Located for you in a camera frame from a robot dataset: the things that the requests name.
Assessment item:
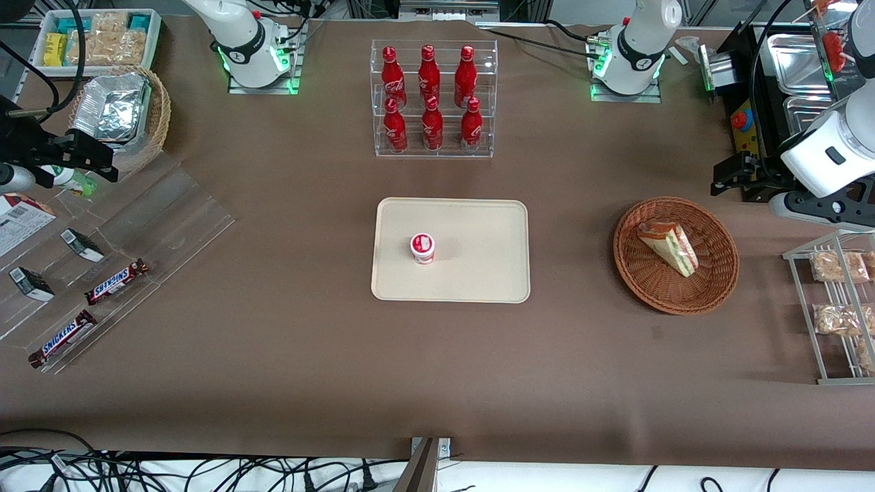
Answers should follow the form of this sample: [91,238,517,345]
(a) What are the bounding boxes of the black food warmer machine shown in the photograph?
[718,20,875,203]

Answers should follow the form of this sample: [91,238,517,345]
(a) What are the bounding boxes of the small black carton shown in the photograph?
[60,228,105,263]
[8,266,55,302]

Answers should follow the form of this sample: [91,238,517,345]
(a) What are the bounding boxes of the beige plastic tray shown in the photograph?
[371,197,531,303]

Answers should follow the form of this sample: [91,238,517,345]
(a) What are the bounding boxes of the green and white plastic bottle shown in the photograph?
[40,166,98,197]

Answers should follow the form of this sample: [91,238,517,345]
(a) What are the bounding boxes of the shiny silver metal block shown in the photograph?
[697,44,736,93]

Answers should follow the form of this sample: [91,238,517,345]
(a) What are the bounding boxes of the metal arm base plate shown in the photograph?
[588,31,662,104]
[228,20,303,95]

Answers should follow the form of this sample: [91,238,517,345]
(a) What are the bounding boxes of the triangle sandwich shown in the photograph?
[637,220,699,278]

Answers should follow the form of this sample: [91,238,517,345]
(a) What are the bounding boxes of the clear acrylic bottle rack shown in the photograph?
[371,39,498,159]

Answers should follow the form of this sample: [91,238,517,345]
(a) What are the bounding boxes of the yellow snack pack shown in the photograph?
[44,32,69,68]

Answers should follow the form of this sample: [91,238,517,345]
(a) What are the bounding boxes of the brown table cover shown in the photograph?
[0,14,875,472]

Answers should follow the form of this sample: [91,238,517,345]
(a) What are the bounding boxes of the silver wire rack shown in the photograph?
[783,229,875,385]

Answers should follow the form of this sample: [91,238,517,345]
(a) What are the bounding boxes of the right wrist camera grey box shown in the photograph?
[0,163,36,193]

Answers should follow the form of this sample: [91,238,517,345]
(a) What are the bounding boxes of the white and red barcode carton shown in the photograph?
[0,193,57,258]

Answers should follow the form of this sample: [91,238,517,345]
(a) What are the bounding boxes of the aluminium foil container stack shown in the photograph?
[72,72,151,144]

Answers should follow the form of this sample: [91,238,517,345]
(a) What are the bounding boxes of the black table cable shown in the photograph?
[479,19,599,57]

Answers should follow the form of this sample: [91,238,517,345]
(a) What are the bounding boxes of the clear acrylic stepped display stand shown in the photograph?
[0,150,237,375]

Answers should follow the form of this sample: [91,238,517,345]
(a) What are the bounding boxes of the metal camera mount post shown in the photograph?
[395,437,452,492]

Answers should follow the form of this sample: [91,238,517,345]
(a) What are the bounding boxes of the red Coca-Cola bottle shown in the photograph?
[455,45,477,108]
[421,94,444,151]
[460,97,483,152]
[383,97,409,153]
[418,44,442,103]
[381,46,407,110]

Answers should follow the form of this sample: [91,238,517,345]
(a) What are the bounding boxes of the Snickers chocolate bar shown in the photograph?
[28,310,98,370]
[84,258,150,306]

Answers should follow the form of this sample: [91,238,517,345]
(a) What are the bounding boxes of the dark brown wicker basket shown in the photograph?
[613,197,740,316]

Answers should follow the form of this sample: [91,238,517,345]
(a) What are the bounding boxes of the white plastic bin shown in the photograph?
[31,8,163,77]

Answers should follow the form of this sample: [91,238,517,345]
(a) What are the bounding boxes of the light tan wicker basket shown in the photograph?
[68,65,172,175]

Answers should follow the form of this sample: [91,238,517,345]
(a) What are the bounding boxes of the red skewered food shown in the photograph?
[822,31,848,72]

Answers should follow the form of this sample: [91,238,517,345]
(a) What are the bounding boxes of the stainless steel pan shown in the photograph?
[783,96,848,137]
[767,33,831,96]

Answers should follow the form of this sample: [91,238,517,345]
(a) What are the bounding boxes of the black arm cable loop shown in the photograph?
[0,0,88,125]

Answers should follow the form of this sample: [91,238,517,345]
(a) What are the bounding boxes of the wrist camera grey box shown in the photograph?
[0,163,36,193]
[769,191,875,233]

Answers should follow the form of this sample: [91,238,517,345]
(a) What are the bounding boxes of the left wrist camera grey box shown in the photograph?
[769,191,875,233]

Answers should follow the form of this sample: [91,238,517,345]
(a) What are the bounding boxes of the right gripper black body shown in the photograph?
[0,96,52,166]

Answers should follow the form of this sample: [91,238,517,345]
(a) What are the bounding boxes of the black floor cable bundle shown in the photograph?
[0,429,411,492]

